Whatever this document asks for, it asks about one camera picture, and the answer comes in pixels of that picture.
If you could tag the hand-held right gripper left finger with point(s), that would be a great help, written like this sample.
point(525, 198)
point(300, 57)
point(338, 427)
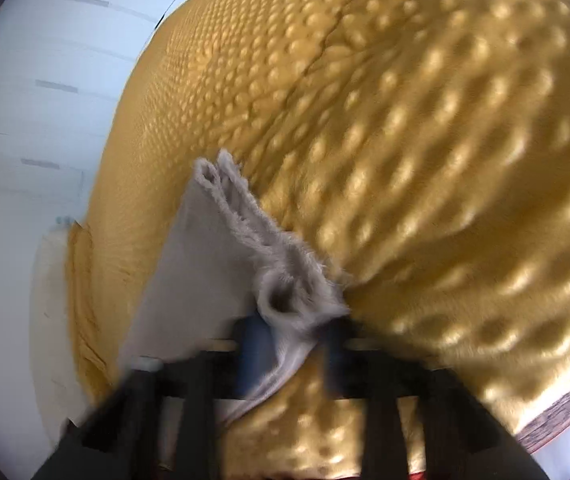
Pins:
point(252, 357)

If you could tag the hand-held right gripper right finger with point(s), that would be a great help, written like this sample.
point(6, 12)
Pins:
point(336, 360)

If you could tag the grey pants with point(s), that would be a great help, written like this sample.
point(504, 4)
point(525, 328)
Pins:
point(205, 270)

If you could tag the cream padded headboard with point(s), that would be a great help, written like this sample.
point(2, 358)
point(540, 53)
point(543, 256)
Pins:
point(52, 290)

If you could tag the yellow dotted blanket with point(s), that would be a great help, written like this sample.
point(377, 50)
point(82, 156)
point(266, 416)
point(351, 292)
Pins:
point(415, 160)

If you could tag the floral patterned rug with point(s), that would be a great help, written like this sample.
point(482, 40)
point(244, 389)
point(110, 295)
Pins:
point(555, 420)

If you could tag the white wardrobe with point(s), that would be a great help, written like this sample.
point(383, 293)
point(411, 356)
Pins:
point(65, 110)

